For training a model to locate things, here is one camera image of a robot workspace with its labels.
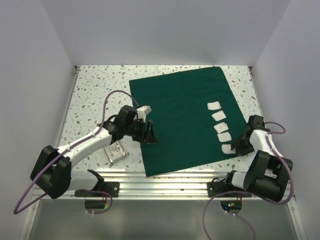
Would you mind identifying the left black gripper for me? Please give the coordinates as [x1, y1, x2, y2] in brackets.
[124, 118, 157, 144]

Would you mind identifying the white gauze pad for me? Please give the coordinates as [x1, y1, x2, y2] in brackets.
[211, 110, 226, 122]
[221, 144, 236, 155]
[217, 131, 232, 143]
[207, 101, 221, 111]
[213, 122, 229, 134]

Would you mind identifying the steel instrument tray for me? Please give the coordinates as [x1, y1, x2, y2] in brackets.
[103, 140, 127, 164]

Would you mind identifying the green surgical cloth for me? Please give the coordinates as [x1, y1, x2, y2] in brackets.
[129, 67, 246, 177]

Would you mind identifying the white suture packet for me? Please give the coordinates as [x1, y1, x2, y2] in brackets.
[104, 142, 124, 158]

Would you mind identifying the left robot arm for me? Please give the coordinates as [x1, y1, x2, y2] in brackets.
[30, 105, 157, 199]

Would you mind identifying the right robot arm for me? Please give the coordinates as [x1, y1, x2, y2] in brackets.
[222, 115, 293, 204]

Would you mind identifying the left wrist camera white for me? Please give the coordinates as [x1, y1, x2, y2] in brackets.
[136, 105, 152, 123]

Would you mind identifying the aluminium rail frame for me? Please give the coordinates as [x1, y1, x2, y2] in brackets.
[29, 65, 298, 201]

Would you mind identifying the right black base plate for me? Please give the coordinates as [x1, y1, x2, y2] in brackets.
[206, 177, 252, 198]

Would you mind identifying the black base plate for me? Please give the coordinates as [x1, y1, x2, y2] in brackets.
[74, 181, 120, 198]
[206, 177, 252, 198]

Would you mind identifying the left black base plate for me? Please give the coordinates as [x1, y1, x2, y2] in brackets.
[74, 181, 120, 198]

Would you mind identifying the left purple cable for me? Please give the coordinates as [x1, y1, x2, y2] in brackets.
[13, 90, 141, 215]

